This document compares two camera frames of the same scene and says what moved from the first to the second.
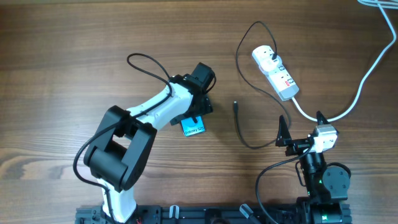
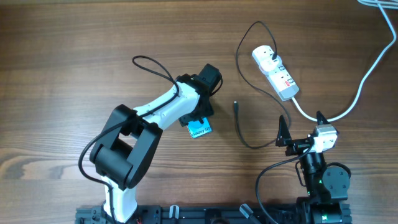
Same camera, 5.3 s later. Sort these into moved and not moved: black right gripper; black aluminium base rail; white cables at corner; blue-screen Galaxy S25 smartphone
Moved: blue-screen Galaxy S25 smartphone
Not moved: black aluminium base rail; black right gripper; white cables at corner
